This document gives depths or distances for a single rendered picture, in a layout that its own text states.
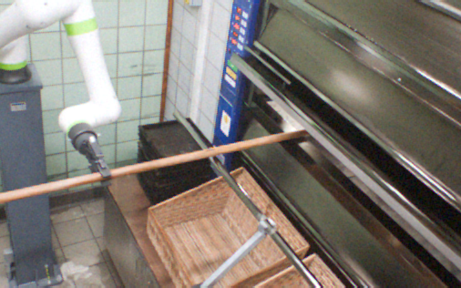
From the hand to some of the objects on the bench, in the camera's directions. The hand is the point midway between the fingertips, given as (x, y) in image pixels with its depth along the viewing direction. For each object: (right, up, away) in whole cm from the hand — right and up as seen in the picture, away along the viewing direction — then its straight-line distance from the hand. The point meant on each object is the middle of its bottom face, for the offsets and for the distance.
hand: (104, 174), depth 171 cm
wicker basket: (+65, -74, +18) cm, 100 cm away
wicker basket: (+37, -42, +58) cm, 81 cm away
